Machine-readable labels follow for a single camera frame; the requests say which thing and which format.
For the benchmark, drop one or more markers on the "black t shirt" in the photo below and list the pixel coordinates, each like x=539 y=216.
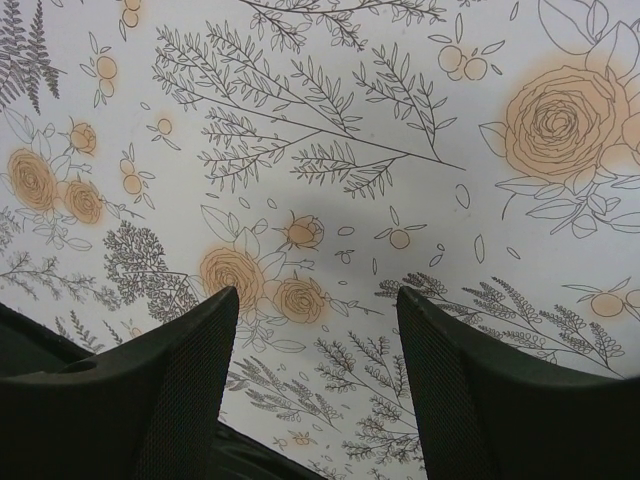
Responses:
x=250 y=450

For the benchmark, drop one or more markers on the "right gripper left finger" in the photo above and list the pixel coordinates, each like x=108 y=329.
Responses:
x=125 y=400

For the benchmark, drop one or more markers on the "floral table mat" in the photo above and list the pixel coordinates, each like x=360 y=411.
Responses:
x=318 y=156

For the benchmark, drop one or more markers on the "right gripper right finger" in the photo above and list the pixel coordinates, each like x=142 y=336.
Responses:
x=485 y=410

